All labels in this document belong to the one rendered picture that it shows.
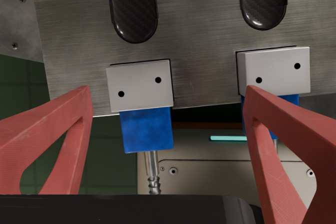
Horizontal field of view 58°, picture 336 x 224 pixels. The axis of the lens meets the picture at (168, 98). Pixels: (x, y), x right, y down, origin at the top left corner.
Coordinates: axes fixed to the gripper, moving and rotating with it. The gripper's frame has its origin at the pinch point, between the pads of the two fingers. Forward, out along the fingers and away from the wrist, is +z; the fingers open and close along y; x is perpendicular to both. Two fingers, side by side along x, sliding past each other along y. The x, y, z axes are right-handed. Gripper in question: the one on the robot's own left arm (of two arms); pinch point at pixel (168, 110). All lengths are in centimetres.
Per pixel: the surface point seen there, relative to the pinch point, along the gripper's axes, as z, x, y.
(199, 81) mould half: 12.5, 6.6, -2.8
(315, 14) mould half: 14.9, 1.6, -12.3
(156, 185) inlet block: 8.0, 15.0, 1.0
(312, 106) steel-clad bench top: 15.9, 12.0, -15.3
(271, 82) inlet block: 10.1, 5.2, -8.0
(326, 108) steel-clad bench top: 15.8, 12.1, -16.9
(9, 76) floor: 86, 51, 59
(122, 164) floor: 71, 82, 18
